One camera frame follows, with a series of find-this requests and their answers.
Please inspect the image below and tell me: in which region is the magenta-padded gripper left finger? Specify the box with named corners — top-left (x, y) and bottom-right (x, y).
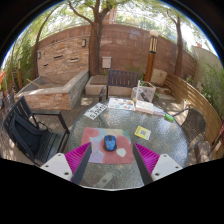
top-left (39, 141), bottom-right (93, 186)

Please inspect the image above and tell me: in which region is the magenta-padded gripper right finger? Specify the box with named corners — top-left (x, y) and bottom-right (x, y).
top-left (132, 142), bottom-right (184, 187)

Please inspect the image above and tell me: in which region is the blue computer mouse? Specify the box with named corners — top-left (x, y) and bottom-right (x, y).
top-left (102, 134), bottom-right (118, 152)

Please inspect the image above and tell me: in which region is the floral red mouse pad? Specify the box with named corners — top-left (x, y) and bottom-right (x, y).
top-left (79, 126), bottom-right (135, 165)

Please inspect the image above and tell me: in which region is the yellow code card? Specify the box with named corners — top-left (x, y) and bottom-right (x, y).
top-left (134, 125), bottom-right (152, 141)

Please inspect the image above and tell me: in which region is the black metal chair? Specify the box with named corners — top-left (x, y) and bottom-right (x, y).
top-left (2, 95), bottom-right (71, 167)

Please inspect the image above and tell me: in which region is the green bottle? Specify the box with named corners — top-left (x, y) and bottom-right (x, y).
top-left (164, 113), bottom-right (176, 123)

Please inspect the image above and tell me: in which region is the brown wicker chair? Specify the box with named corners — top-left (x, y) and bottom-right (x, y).
top-left (173, 107), bottom-right (208, 153)

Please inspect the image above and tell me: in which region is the thin purple book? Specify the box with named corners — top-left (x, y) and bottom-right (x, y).
top-left (153, 105), bottom-right (167, 117)

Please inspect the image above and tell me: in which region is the white licence plate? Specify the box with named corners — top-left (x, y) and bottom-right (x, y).
top-left (83, 102), bottom-right (109, 121)

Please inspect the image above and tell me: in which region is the stone planter box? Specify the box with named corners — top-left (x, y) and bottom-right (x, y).
top-left (138, 80), bottom-right (157, 103)

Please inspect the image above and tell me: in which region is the printed picture sheet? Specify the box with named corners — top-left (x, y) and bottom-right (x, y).
top-left (107, 97), bottom-right (136, 112)

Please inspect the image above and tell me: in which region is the clear plastic cup with straw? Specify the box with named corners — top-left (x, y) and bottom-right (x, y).
top-left (130, 79), bottom-right (144, 103)

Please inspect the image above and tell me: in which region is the square concrete planter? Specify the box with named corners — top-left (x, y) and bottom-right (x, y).
top-left (84, 74), bottom-right (109, 97)

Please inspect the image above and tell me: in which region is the beige stone block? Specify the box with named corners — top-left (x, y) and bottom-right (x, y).
top-left (150, 68), bottom-right (168, 87)

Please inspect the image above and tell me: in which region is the dark slatted wooden chair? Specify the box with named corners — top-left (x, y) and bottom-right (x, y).
top-left (98, 69), bottom-right (140, 103)

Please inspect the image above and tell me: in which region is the slim tree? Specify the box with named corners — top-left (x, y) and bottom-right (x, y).
top-left (166, 13), bottom-right (185, 78)

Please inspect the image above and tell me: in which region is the forked tree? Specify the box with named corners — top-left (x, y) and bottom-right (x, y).
top-left (66, 0), bottom-right (114, 77)

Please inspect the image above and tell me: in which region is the wooden garden lamp post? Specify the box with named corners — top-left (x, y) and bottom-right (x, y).
top-left (143, 29), bottom-right (159, 83)

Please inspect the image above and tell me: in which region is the grey wall box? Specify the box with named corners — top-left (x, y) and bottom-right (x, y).
top-left (101, 56), bottom-right (113, 69)

